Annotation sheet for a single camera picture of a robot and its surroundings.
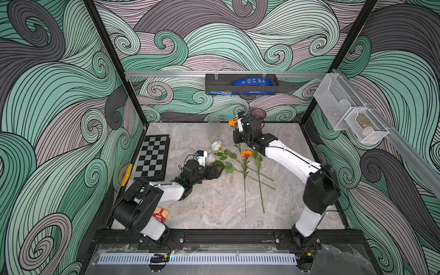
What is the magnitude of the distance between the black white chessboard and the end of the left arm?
0.78 ft

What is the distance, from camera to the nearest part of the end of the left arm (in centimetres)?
70

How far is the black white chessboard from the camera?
36.3 inches
